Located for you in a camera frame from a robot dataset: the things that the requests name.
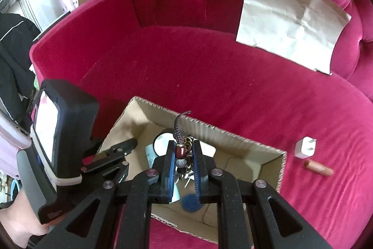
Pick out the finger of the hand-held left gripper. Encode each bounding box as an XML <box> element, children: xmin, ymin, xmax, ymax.
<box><xmin>97</xmin><ymin>137</ymin><xmax>138</xmax><ymax>163</ymax></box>
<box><xmin>81</xmin><ymin>160</ymin><xmax>130</xmax><ymax>179</ymax></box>

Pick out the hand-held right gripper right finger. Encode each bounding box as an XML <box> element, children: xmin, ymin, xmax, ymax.
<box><xmin>192</xmin><ymin>140</ymin><xmax>334</xmax><ymax>249</ymax></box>

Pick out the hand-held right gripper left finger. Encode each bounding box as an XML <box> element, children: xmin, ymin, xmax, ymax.
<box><xmin>48</xmin><ymin>140</ymin><xmax>177</xmax><ymax>249</ymax></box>

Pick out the beaded keychain with cord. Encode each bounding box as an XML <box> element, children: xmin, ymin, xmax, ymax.
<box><xmin>173</xmin><ymin>110</ymin><xmax>196</xmax><ymax>188</ymax></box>

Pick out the person's left forearm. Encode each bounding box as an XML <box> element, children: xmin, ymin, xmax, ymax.
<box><xmin>0</xmin><ymin>187</ymin><xmax>47</xmax><ymax>242</ymax></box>

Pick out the white tube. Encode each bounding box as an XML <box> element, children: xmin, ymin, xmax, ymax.
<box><xmin>145</xmin><ymin>144</ymin><xmax>158</xmax><ymax>168</ymax></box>

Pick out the round compact mirror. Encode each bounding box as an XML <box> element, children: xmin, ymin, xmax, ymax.
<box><xmin>153</xmin><ymin>132</ymin><xmax>175</xmax><ymax>158</ymax></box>

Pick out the round blue disc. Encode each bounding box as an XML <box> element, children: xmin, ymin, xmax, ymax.
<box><xmin>181</xmin><ymin>192</ymin><xmax>205</xmax><ymax>213</ymax></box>

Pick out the pale pink container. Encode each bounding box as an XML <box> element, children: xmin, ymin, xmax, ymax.
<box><xmin>0</xmin><ymin>114</ymin><xmax>32</xmax><ymax>177</ymax></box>

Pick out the black jacket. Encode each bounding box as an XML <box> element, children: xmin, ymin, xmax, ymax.
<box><xmin>0</xmin><ymin>13</ymin><xmax>42</xmax><ymax>133</ymax></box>

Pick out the pink velvet armchair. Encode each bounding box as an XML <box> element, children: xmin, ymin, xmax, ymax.
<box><xmin>29</xmin><ymin>0</ymin><xmax>373</xmax><ymax>249</ymax></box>

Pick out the orange lipstick tube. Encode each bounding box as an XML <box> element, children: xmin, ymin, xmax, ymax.
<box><xmin>304</xmin><ymin>159</ymin><xmax>334</xmax><ymax>176</ymax></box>

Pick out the creased white paper sheet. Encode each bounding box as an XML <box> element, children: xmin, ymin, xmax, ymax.
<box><xmin>235</xmin><ymin>0</ymin><xmax>352</xmax><ymax>76</ymax></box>

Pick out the white wall charger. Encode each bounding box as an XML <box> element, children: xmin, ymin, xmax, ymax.
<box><xmin>294</xmin><ymin>137</ymin><xmax>318</xmax><ymax>159</ymax></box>
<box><xmin>201</xmin><ymin>140</ymin><xmax>217</xmax><ymax>158</ymax></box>

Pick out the metal wire rack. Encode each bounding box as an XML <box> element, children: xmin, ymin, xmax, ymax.
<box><xmin>0</xmin><ymin>0</ymin><xmax>36</xmax><ymax>34</ymax></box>

